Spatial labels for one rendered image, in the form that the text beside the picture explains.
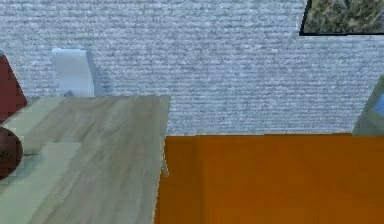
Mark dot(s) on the pale wooden table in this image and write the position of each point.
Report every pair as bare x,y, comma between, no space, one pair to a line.
93,156

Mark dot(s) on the pale grey-green furniture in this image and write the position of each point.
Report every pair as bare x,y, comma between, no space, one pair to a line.
371,113

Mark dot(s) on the black framed picture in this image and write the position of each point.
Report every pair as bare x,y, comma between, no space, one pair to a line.
346,15

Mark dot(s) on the dark red object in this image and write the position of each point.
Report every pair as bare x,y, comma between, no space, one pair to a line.
9,90

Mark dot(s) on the dark brown ball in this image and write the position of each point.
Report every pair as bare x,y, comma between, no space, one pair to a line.
9,153

